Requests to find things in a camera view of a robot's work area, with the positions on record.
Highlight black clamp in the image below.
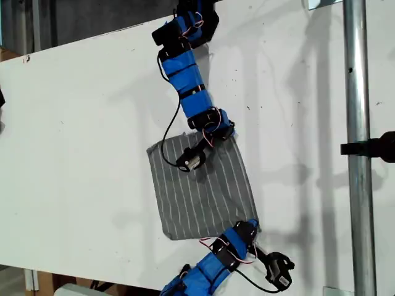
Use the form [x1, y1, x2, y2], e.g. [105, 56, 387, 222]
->
[340, 131, 395, 163]
[197, 0, 220, 43]

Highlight brown cardboard box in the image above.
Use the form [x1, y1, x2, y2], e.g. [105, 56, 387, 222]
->
[36, 271, 93, 296]

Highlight black camera stalk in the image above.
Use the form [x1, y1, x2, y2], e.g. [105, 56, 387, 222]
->
[194, 135, 217, 155]
[251, 242, 272, 266]

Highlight grey striped towel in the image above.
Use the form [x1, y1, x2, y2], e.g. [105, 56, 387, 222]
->
[146, 131, 262, 242]

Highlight black camera box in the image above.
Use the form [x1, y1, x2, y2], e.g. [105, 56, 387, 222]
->
[264, 252, 296, 292]
[175, 147, 207, 173]

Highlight white metal bracket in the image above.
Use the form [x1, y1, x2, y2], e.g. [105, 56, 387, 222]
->
[23, 268, 40, 292]

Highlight black camera cable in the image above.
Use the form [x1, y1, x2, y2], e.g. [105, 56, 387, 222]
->
[156, 51, 183, 168]
[234, 268, 283, 294]

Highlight grey metal beam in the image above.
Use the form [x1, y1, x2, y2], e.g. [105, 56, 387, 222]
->
[31, 0, 41, 53]

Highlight steel post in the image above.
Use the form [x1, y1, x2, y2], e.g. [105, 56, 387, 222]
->
[343, 0, 378, 296]

